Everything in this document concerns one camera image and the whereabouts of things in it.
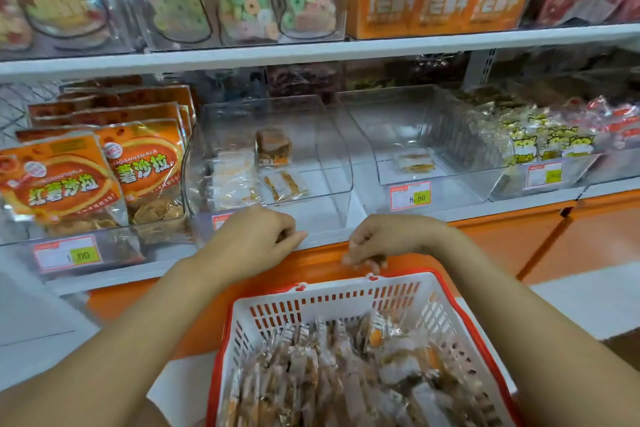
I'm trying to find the person's right hand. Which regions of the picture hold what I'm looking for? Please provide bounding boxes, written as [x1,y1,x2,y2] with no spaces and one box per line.
[342,212,463,275]

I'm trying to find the person's left hand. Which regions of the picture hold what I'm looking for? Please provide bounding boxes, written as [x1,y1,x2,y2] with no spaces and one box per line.
[198,205,310,285]

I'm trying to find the row of clear snacks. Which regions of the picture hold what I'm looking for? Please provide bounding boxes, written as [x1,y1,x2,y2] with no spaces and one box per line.
[204,125,313,215]

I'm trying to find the white red-rimmed shopping basket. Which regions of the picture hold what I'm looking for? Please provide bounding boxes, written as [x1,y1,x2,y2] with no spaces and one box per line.
[205,268,523,427]

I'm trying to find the pile of small brown snacks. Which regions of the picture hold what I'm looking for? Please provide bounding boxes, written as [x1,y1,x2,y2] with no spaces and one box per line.
[222,310,491,427]

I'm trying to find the stack of orange packets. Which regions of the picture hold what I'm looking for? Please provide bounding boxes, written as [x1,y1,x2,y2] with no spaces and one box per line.
[0,74,199,240]

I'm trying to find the white snack shelf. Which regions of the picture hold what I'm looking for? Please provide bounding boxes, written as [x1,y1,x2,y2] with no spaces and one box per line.
[0,0,640,295]

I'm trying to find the person's left forearm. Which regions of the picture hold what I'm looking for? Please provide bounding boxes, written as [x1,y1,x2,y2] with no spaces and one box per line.
[0,254,241,427]

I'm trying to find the person's right forearm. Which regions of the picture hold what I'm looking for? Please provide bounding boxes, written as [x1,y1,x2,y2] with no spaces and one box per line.
[440,232,640,427]

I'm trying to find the small yellow wrapped snack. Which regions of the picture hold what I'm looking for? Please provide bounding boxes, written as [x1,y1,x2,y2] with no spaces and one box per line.
[392,148,439,175]

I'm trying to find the orange shelf base panel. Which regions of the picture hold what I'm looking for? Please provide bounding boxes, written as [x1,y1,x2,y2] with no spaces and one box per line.
[85,189,640,361]

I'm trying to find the yellow hamster snack packets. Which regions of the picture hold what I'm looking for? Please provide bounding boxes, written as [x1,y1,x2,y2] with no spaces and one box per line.
[463,89,603,169]

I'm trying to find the white yellow price tag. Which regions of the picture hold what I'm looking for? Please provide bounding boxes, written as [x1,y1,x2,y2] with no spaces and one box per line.
[209,210,238,234]
[387,178,435,214]
[31,232,105,276]
[524,158,566,189]

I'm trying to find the white wire mesh panel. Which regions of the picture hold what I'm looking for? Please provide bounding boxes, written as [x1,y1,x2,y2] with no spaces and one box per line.
[0,81,66,137]

